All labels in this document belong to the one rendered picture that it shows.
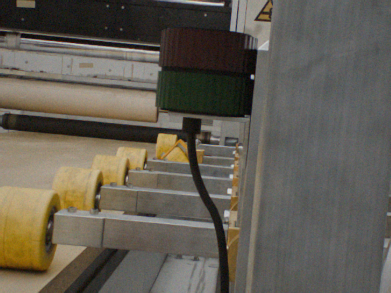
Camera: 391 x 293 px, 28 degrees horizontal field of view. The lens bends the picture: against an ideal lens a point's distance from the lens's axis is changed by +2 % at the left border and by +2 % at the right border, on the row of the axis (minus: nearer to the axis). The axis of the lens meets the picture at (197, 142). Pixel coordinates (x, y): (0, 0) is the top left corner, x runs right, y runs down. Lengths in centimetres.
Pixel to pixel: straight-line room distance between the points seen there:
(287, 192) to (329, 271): 2
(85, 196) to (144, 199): 8
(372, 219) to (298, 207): 2
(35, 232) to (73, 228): 4
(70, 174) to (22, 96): 213
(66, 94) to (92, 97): 11
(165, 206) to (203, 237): 26
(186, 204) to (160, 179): 26
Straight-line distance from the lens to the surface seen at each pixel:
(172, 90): 46
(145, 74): 305
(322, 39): 21
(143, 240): 77
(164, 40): 47
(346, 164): 22
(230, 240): 72
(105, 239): 78
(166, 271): 212
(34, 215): 77
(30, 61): 314
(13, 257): 78
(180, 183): 127
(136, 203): 102
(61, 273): 82
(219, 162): 176
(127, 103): 306
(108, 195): 102
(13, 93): 315
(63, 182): 102
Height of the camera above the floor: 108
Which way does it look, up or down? 3 degrees down
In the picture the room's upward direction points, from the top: 5 degrees clockwise
